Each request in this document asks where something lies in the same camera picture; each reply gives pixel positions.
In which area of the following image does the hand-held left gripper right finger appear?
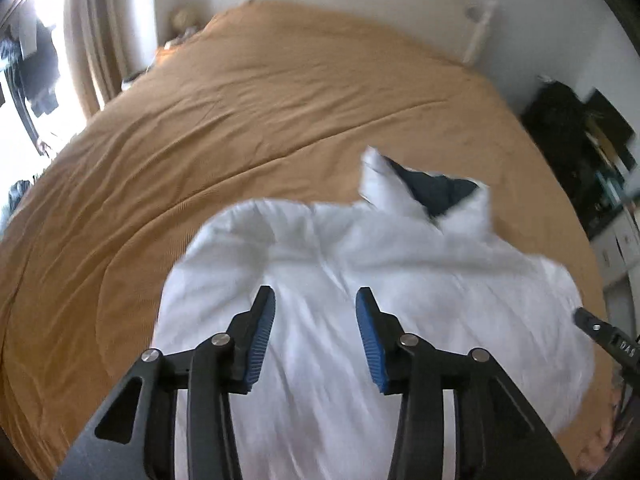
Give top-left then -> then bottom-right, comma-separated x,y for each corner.
355,287 -> 566,480

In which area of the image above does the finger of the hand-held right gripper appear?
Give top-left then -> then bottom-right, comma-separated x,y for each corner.
574,307 -> 618,346

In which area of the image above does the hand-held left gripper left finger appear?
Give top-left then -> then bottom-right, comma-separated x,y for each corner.
52,285 -> 277,480

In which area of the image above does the white puffer jacket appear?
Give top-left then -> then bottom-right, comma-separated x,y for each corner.
152,146 -> 596,480

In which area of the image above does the dark clothes pile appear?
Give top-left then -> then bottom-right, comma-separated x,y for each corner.
7,177 -> 36,211

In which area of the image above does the white drawer cabinet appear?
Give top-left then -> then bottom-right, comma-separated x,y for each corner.
590,210 -> 640,321

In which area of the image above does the black backpack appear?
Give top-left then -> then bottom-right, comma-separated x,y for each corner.
520,77 -> 616,238

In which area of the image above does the black flat panel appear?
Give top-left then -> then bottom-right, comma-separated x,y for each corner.
582,89 -> 637,161

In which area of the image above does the bed with mustard cover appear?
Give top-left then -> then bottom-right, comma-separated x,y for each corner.
0,1 -> 621,480

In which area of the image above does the round white basket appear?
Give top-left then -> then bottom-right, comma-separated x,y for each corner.
121,71 -> 151,92

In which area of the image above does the wooden nightstand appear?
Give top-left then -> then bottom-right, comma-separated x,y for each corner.
150,35 -> 201,71

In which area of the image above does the round beige ornament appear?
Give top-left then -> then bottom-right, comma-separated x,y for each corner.
170,7 -> 201,36

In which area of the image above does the hanging black coat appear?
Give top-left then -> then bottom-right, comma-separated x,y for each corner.
0,15 -> 61,116

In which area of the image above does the beige curtain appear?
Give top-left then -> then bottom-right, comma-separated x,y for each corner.
62,0 -> 126,116

